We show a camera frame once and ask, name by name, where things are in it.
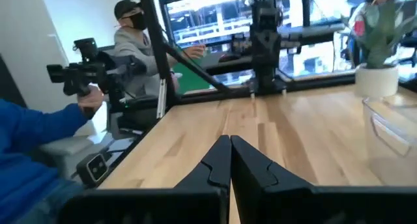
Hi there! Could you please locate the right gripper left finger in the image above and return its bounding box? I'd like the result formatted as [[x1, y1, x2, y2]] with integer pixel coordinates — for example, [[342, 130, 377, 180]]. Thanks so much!
[[58, 135, 231, 224]]

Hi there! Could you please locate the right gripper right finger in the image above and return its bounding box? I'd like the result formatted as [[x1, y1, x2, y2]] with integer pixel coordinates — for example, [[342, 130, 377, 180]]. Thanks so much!
[[231, 135, 417, 224]]

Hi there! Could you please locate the black desk top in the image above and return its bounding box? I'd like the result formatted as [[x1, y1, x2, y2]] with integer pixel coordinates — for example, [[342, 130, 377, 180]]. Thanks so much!
[[200, 51, 261, 77]]

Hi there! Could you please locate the black computer mouse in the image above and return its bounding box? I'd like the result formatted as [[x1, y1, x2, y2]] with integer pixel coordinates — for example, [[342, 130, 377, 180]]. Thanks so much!
[[218, 53, 242, 63]]

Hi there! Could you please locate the large dark-framed window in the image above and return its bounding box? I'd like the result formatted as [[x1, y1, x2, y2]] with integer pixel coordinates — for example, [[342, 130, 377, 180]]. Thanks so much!
[[158, 0, 417, 83]]

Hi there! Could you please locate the person's hand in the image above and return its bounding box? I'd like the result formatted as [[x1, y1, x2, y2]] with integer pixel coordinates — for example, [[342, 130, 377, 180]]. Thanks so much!
[[184, 44, 207, 59], [77, 83, 105, 113]]

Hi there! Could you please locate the green mat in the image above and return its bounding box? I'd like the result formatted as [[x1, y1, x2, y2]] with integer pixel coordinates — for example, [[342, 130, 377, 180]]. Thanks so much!
[[171, 61, 214, 95]]

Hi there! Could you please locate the light grey platform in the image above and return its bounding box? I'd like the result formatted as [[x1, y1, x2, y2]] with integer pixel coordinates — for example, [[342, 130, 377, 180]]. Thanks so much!
[[38, 129, 113, 182]]

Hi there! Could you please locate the snake plant in white pot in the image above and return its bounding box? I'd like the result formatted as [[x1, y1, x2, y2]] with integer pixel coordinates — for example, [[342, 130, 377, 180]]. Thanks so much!
[[340, 0, 417, 98]]

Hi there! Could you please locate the clear plastic bin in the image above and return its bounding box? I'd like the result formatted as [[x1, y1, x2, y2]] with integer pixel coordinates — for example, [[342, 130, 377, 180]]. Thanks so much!
[[361, 95, 417, 186]]

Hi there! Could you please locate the small grey camera box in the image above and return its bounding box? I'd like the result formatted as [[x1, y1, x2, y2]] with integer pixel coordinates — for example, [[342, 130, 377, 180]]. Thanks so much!
[[76, 151, 111, 188]]

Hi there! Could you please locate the black aluminium table frame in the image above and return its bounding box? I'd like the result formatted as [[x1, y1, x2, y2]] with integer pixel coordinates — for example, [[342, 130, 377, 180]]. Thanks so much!
[[97, 0, 417, 189]]

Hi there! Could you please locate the silver metal bracket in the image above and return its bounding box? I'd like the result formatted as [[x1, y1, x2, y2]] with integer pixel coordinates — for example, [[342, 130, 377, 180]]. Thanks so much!
[[156, 77, 167, 119]]

